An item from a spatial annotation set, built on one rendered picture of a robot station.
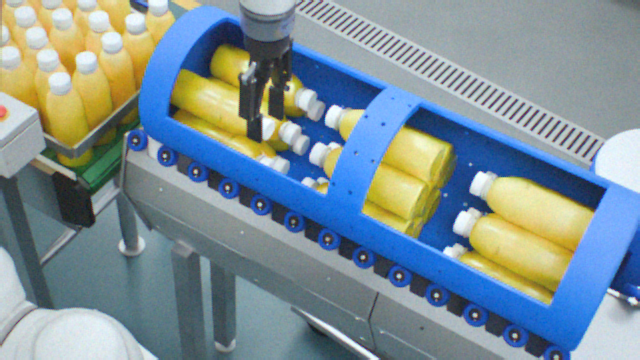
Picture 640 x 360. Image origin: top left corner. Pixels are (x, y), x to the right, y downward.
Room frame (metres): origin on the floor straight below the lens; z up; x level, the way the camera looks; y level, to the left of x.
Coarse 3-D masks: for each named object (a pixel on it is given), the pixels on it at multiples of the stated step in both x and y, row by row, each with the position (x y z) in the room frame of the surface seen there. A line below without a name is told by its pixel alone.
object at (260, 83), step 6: (270, 66) 1.10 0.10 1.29; (270, 72) 1.11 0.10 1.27; (258, 78) 1.10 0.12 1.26; (264, 78) 1.10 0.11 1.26; (258, 84) 1.10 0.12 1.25; (264, 84) 1.09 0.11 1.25; (258, 90) 1.09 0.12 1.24; (258, 96) 1.09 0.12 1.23; (258, 102) 1.09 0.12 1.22; (258, 108) 1.08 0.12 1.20; (258, 114) 1.08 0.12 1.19
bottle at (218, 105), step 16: (192, 80) 1.20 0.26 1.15; (208, 80) 1.21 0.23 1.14; (176, 96) 1.18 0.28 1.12; (192, 96) 1.17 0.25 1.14; (208, 96) 1.17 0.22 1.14; (224, 96) 1.17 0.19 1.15; (192, 112) 1.16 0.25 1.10; (208, 112) 1.15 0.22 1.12; (224, 112) 1.14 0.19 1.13; (224, 128) 1.13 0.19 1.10; (240, 128) 1.12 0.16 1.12
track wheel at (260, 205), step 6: (252, 198) 1.08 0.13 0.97; (258, 198) 1.08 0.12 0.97; (264, 198) 1.08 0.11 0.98; (252, 204) 1.07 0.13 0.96; (258, 204) 1.07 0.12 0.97; (264, 204) 1.07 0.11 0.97; (270, 204) 1.07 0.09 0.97; (252, 210) 1.07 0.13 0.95; (258, 210) 1.06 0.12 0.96; (264, 210) 1.06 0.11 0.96; (270, 210) 1.06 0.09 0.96
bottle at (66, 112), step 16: (48, 96) 1.20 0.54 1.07; (64, 96) 1.20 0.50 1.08; (80, 96) 1.22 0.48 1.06; (48, 112) 1.19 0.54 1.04; (64, 112) 1.18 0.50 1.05; (80, 112) 1.20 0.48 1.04; (64, 128) 1.18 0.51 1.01; (80, 128) 1.19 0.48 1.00; (64, 160) 1.18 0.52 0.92; (80, 160) 1.18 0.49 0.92
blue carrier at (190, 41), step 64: (192, 64) 1.29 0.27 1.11; (320, 64) 1.29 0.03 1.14; (320, 128) 1.25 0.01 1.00; (384, 128) 1.04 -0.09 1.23; (448, 128) 1.17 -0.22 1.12; (448, 192) 1.12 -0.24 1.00; (576, 192) 1.05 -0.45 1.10; (384, 256) 0.93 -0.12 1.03; (448, 256) 0.87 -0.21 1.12; (576, 256) 0.83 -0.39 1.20; (512, 320) 0.82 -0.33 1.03; (576, 320) 0.77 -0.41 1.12
